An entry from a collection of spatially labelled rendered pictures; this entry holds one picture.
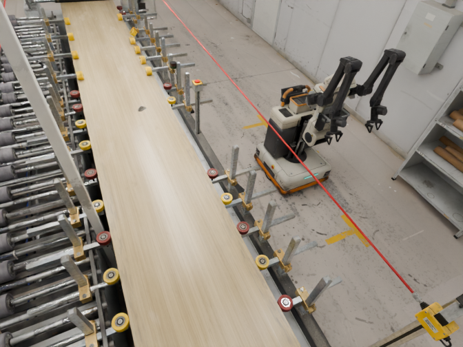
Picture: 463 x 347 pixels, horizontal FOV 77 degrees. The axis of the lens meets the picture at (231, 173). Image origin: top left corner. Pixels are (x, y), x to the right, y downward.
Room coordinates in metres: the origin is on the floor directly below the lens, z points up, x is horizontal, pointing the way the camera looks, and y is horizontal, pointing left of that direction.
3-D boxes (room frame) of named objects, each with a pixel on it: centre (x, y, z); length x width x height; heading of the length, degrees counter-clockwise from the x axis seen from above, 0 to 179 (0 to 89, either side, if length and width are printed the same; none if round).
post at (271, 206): (1.04, -0.26, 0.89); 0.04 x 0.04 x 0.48; 30
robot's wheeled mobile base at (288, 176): (2.43, -0.67, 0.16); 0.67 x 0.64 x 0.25; 31
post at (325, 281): (0.61, -0.51, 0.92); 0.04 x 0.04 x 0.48; 30
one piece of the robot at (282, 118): (2.51, -0.63, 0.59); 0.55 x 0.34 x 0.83; 121
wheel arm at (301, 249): (0.88, -0.41, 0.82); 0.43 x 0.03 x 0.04; 120
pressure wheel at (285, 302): (0.57, -0.36, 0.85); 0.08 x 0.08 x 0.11
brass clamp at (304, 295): (0.63, -0.50, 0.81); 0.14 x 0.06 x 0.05; 30
